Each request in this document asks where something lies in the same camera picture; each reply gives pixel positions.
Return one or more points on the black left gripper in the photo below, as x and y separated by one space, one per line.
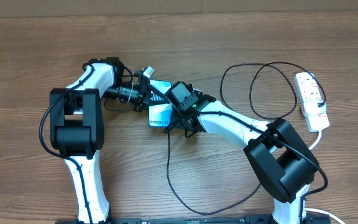
145 93

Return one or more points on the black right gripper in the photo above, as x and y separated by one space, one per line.
177 124

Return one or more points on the blue Galaxy smartphone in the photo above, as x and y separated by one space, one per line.
160 115

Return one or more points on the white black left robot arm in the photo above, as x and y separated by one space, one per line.
77 125

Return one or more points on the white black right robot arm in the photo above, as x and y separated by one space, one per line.
281 160

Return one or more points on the white charger adapter plug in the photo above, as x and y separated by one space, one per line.
314 107

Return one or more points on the white power strip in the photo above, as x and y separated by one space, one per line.
310 96

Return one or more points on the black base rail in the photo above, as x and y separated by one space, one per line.
251 219

